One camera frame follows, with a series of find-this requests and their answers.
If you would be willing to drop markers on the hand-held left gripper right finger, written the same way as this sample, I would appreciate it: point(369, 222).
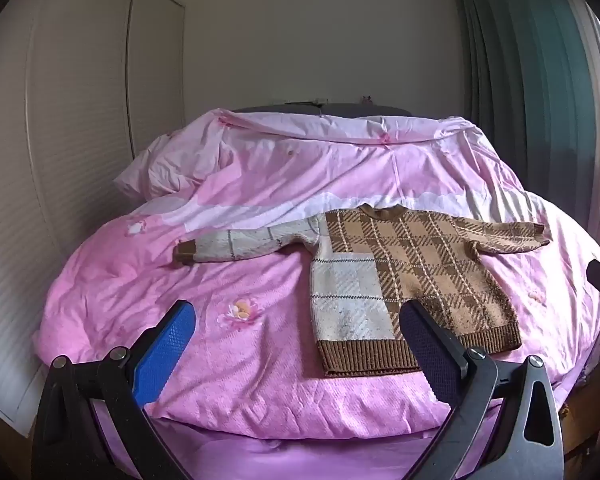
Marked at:
point(430, 355)

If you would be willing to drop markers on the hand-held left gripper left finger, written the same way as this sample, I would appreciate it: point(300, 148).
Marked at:
point(165, 355)

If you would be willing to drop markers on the brown and cream plaid sweater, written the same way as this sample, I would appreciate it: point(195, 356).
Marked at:
point(430, 260)

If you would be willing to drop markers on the purple bed sheet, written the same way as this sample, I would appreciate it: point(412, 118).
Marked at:
point(280, 460)

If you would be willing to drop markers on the pink floral duvet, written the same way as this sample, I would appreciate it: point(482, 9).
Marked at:
point(230, 185)

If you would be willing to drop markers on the pale pink pillow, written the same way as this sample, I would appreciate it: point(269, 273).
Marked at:
point(150, 170)

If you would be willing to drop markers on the green curtain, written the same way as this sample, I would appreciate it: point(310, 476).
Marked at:
point(520, 85)

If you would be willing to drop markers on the beige sliding door wardrobe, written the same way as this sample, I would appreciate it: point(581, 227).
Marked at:
point(80, 110)

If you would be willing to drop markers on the grey headboard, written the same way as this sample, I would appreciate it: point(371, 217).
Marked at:
point(340, 109)

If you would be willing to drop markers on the small pink toy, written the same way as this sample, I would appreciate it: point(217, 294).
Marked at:
point(366, 100)

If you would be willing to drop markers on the wooden bed frame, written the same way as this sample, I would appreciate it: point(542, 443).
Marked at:
point(580, 435)

